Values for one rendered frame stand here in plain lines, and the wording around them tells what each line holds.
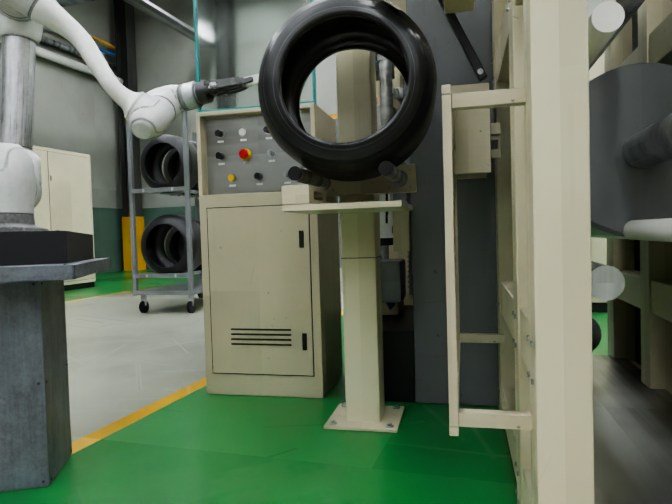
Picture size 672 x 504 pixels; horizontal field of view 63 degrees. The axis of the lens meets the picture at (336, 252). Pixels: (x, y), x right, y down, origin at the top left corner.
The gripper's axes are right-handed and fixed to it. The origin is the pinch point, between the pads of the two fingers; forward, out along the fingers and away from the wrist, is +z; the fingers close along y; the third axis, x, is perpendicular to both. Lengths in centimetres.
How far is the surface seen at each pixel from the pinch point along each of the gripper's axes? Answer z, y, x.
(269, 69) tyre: 9.7, -12.7, 2.5
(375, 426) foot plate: 17, 20, 125
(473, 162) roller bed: 65, 18, 39
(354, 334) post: 14, 25, 92
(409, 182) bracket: 43, 22, 41
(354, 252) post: 19, 25, 62
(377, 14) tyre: 44.4, -9.8, -6.5
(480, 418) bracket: 56, -61, 98
